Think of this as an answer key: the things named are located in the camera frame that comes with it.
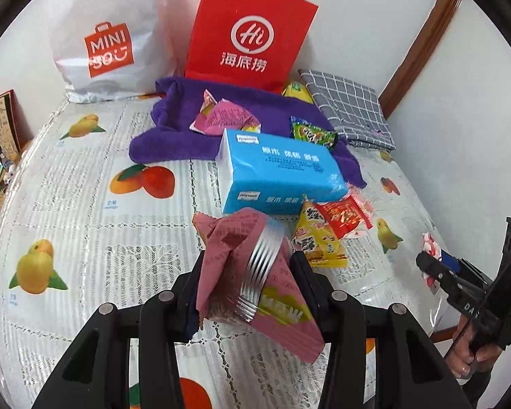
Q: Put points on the person's right hand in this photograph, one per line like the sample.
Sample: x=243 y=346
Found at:
x=462 y=361

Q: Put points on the brown wooden door frame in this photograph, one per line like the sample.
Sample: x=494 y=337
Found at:
x=424 y=45

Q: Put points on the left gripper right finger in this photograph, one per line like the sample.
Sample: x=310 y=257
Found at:
x=315 y=289

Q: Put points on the brown patterned box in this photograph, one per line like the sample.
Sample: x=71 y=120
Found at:
x=9 y=141

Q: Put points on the yellow triangular snack bag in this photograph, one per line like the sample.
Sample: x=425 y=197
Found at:
x=315 y=238

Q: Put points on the strawberry red white snack packet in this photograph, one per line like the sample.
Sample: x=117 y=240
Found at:
x=431 y=247

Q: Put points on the yellow green snack bag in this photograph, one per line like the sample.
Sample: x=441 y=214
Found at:
x=297 y=91

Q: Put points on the dusty pink snack bag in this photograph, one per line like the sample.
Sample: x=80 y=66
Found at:
x=245 y=272

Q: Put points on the green snack packet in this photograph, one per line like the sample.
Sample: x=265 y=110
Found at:
x=306 y=131

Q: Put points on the pale pink snack packet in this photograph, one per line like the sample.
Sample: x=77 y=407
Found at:
x=360 y=213

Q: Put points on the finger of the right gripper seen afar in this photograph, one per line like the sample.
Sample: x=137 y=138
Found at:
x=436 y=263

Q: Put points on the magenta snack packet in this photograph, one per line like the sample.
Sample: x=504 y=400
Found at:
x=216 y=116

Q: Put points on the blue tissue pack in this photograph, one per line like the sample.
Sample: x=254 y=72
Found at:
x=273 y=174

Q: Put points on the grey checked folded cloth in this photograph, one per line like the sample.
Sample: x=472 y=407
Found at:
x=352 y=109

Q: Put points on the red Haidilao paper bag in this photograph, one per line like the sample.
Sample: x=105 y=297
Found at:
x=248 y=43

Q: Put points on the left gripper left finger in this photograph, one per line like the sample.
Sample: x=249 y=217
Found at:
x=185 y=316

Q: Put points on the white Miniso plastic bag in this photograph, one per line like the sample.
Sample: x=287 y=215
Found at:
x=111 y=49

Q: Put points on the fruit print tablecloth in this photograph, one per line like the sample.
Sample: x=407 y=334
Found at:
x=126 y=248

